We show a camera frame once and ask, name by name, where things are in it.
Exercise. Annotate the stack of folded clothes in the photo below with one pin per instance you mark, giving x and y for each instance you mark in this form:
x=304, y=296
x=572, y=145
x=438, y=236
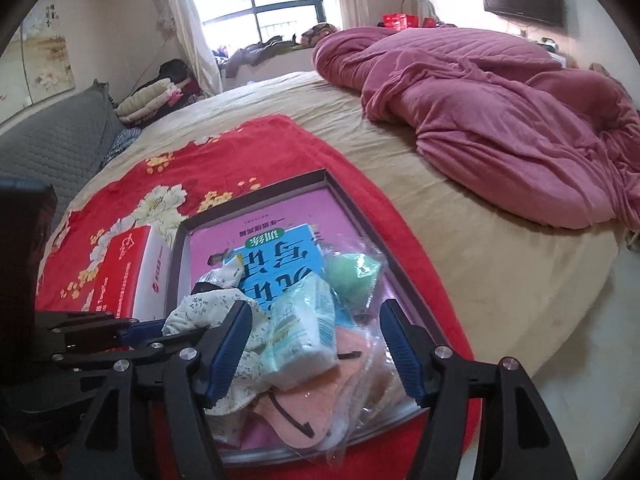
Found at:
x=145, y=100

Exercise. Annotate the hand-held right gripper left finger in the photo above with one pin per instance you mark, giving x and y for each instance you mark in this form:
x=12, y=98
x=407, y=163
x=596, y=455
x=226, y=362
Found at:
x=227, y=355

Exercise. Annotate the grey quilted headboard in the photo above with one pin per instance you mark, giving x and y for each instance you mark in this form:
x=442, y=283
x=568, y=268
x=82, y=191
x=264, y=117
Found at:
x=50, y=150

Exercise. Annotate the white teal tissue pack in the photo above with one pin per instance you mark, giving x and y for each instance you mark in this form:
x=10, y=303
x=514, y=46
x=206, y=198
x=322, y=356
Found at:
x=300, y=340

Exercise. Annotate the brown patterned cloth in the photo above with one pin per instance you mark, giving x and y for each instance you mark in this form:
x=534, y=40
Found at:
x=315, y=35

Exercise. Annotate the grey clothes pile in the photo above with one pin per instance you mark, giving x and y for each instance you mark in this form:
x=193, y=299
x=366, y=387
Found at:
x=255, y=52

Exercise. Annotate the blue patterned cloth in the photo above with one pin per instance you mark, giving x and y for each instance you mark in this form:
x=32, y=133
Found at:
x=122, y=145

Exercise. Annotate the floral wall painting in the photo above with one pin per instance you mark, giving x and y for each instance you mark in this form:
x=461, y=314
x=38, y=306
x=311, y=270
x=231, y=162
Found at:
x=45, y=60

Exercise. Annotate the white side cabinet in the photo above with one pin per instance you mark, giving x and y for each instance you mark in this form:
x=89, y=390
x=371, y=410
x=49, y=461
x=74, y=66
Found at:
x=557, y=55

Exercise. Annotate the pink quilt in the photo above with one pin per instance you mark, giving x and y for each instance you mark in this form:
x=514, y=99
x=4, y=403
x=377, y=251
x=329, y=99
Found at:
x=500, y=110

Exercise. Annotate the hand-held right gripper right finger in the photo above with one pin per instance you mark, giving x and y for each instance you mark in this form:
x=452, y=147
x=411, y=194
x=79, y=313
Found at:
x=405, y=355

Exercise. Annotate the white floral cloth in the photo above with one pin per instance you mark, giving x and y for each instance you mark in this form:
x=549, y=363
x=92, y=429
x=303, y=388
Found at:
x=200, y=315

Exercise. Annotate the purple book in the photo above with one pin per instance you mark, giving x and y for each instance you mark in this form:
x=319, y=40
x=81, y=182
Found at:
x=250, y=206

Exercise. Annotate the red floral blanket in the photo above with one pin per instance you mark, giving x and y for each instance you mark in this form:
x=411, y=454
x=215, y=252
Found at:
x=225, y=160

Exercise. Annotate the pink book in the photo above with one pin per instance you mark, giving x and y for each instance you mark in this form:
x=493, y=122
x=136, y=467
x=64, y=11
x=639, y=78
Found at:
x=225, y=230

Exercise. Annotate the bed with beige sheet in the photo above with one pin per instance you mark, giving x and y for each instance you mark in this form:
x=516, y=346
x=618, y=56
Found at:
x=475, y=260

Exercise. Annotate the red gift bags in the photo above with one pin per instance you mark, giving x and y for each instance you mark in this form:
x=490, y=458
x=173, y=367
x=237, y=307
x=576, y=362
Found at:
x=400, y=20

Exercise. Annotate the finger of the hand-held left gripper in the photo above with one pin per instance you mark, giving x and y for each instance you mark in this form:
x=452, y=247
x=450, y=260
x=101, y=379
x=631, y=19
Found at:
x=85, y=327
x=90, y=357

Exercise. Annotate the green puff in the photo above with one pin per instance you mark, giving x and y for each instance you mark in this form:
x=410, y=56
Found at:
x=355, y=270

